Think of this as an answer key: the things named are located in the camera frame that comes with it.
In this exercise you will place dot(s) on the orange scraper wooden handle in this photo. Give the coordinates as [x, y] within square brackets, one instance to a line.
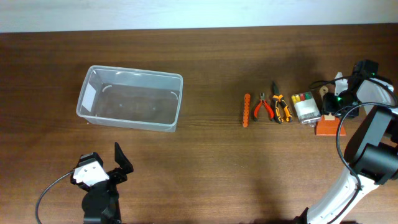
[328, 124]

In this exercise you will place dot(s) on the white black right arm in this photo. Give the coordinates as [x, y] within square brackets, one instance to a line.
[369, 163]

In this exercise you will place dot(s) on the clear plastic container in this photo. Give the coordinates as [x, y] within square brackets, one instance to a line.
[131, 98]

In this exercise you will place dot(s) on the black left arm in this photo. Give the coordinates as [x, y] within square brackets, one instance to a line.
[101, 202]

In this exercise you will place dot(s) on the orange perforated strip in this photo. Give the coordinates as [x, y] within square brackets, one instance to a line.
[246, 109]

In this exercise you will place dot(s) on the clear box of coloured bits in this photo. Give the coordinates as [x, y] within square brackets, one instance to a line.
[306, 108]

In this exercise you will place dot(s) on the orange black long-nose pliers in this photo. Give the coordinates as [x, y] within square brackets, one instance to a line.
[280, 108]

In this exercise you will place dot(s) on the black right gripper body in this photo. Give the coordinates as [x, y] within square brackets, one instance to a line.
[344, 104]

